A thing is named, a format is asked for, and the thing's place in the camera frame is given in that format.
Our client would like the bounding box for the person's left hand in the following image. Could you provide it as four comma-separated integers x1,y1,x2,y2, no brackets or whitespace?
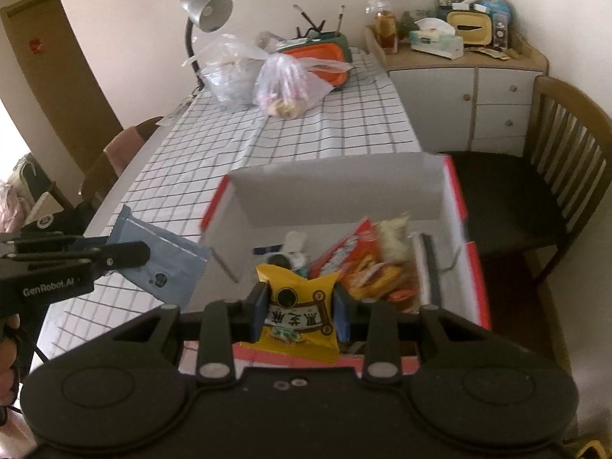
0,316,22,395

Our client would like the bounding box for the yellow snack packet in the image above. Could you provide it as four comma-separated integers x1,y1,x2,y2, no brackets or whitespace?
238,263,341,361

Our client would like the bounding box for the yellow tissue holder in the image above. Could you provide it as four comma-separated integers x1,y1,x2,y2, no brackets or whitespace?
447,10,493,49

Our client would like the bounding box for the bottle with orange contents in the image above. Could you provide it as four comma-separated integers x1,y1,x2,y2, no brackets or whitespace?
374,2,400,53

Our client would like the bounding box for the white wooden cabinet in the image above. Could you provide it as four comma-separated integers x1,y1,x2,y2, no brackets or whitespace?
366,26,550,156

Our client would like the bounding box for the blue grey snack packet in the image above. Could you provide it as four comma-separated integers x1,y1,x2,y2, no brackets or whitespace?
107,205,210,308

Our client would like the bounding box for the cream snack packet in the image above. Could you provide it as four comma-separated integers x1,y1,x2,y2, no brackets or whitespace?
378,213,412,261

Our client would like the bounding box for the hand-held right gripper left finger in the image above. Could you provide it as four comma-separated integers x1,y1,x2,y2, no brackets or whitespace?
112,281,269,384

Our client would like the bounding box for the green white tissue box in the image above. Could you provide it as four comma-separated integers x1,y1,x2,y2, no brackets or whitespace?
409,18,464,60

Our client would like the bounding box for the black bag white logo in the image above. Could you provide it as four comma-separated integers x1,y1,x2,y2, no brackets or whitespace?
24,201,91,236

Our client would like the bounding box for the light blue packet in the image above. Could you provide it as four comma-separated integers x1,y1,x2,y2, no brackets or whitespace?
478,0,512,51

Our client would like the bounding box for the pink plastic bag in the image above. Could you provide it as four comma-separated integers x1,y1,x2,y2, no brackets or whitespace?
253,52,351,119

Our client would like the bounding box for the red chips packet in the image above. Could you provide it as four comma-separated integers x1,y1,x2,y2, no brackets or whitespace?
308,217,419,307

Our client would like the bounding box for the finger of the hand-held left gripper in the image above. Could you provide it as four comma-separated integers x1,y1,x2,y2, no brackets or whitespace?
91,241,151,273

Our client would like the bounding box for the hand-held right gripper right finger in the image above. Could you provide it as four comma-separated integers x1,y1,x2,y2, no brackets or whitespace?
333,284,488,384

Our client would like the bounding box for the white cardboard box red trim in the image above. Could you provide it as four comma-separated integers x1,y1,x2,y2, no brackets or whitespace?
179,152,492,378

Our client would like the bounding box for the checked tablecloth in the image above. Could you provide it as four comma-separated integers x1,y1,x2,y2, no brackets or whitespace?
36,47,424,359

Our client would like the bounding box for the orange green desk organizer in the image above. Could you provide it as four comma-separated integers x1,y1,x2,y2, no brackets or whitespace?
277,33,353,89

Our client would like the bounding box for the brown wooden door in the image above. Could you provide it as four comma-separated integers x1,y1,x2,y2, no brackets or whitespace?
0,2,89,177

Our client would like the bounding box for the silver desk lamp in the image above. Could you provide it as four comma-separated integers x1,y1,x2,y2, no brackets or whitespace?
179,0,233,91

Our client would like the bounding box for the wooden chair dark seat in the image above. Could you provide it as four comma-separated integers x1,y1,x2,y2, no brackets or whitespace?
442,75,612,283

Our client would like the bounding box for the clear plastic bag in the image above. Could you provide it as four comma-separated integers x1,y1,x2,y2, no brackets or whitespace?
182,33,269,104

